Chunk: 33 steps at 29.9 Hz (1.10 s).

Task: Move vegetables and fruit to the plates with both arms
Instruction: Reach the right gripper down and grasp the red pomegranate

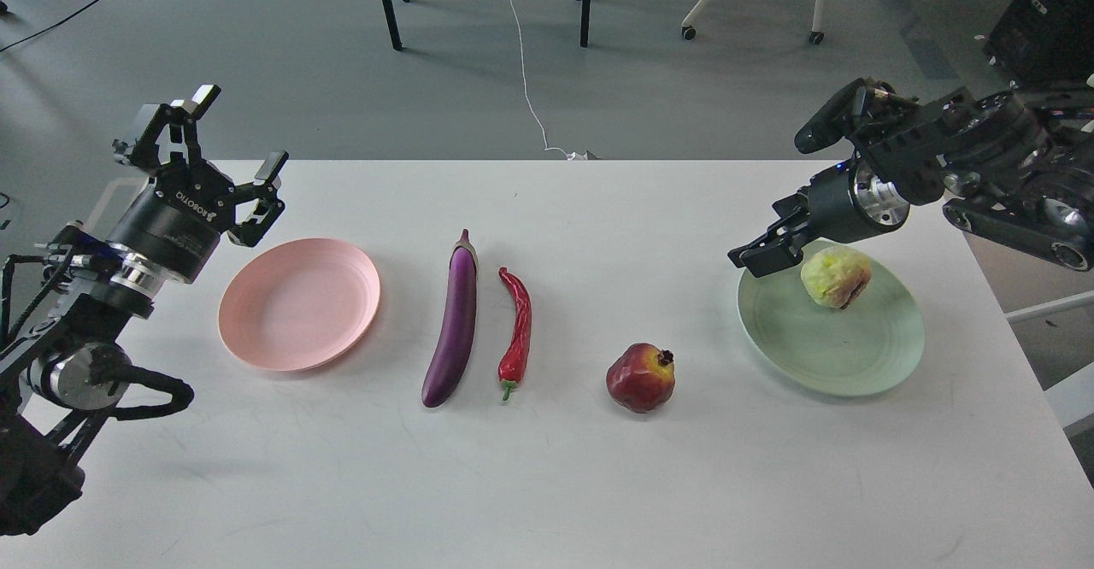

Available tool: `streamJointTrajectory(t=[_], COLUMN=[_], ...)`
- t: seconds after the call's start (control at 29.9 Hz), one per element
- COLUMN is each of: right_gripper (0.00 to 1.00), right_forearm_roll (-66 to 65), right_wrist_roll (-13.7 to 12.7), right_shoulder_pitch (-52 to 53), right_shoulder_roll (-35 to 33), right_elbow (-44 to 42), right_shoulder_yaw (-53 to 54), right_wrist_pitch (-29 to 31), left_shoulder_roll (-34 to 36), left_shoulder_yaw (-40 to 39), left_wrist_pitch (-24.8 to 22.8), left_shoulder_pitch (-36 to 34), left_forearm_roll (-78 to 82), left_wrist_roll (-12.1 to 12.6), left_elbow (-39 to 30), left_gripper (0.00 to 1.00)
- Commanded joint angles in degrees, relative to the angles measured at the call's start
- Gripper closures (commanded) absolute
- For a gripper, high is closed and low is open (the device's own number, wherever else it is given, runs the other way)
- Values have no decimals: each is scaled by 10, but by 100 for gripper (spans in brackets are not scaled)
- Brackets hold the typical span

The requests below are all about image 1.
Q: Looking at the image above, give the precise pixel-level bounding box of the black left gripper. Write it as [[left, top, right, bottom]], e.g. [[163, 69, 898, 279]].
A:
[[107, 84, 290, 285]]

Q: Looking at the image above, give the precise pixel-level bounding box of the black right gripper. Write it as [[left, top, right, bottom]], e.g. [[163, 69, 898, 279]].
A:
[[728, 161, 911, 278]]

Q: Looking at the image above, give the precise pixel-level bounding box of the green yellow custard apple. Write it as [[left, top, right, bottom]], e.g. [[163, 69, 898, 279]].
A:
[[798, 245, 873, 309]]

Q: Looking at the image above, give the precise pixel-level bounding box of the red pomegranate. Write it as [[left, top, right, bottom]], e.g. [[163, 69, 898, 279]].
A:
[[605, 342, 675, 414]]

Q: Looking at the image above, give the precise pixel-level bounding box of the purple eggplant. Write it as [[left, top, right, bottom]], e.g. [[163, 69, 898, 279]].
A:
[[421, 229, 478, 408]]

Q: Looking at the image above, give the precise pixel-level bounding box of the red chili pepper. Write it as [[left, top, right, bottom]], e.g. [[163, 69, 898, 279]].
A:
[[497, 267, 532, 402]]

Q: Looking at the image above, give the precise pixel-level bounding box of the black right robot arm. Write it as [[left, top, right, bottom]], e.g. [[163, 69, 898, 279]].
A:
[[728, 79, 1093, 278]]

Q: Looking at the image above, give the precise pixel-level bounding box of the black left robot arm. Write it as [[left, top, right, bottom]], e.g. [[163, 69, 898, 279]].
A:
[[1, 84, 288, 537]]

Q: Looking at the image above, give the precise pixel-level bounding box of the light green plate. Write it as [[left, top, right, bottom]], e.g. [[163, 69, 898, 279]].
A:
[[736, 241, 926, 397]]

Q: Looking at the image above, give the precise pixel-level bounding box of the pink plate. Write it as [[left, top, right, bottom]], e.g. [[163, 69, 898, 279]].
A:
[[218, 239, 382, 372]]

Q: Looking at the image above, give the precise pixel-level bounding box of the white chair at right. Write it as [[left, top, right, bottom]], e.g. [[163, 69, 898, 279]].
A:
[[1004, 291, 1093, 437]]

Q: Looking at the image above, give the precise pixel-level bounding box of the black equipment case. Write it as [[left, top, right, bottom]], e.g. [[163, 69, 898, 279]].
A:
[[985, 0, 1093, 89]]

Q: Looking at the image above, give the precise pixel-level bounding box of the white cable on floor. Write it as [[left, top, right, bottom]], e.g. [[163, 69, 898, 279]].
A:
[[493, 0, 587, 161]]

